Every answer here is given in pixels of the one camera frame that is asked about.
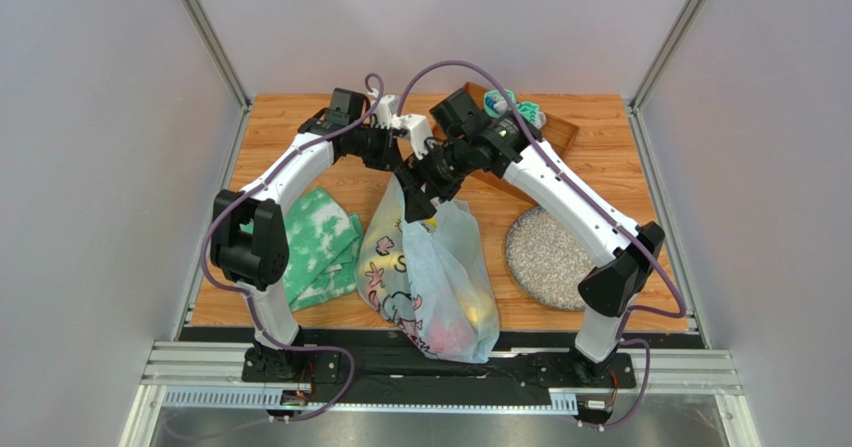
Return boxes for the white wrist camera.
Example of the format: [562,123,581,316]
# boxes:
[390,114,432,160]
[372,94,400,129]

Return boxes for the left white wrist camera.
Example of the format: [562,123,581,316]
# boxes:
[372,94,400,129]

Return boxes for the aluminium frame rail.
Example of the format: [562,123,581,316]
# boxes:
[120,328,760,446]

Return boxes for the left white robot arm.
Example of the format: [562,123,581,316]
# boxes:
[203,88,404,378]

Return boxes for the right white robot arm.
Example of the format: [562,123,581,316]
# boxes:
[388,89,665,385]

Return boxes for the translucent printed plastic bag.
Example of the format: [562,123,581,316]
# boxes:
[356,179,500,364]

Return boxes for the teal white rolled sock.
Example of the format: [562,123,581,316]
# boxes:
[516,101,547,129]
[483,89,517,118]

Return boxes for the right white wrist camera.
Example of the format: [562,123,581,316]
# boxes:
[390,114,432,160]

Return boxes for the speckled round plate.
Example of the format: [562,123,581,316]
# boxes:
[505,206,594,311]

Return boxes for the brown wooden compartment tray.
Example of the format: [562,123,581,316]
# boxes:
[429,82,580,205]

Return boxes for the green white folded cloth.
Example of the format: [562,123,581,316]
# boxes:
[282,187,364,311]

